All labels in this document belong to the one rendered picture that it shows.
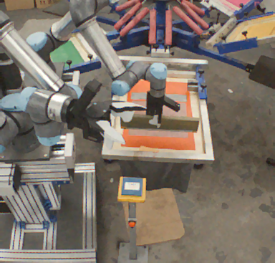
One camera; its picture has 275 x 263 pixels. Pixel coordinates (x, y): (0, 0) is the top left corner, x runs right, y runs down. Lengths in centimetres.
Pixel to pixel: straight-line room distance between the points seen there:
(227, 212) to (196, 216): 27
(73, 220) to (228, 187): 136
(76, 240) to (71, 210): 25
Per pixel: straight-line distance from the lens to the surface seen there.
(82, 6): 127
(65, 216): 231
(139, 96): 195
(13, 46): 98
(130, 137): 170
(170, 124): 156
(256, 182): 287
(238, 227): 257
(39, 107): 84
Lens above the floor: 220
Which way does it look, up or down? 45 degrees down
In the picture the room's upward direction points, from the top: straight up
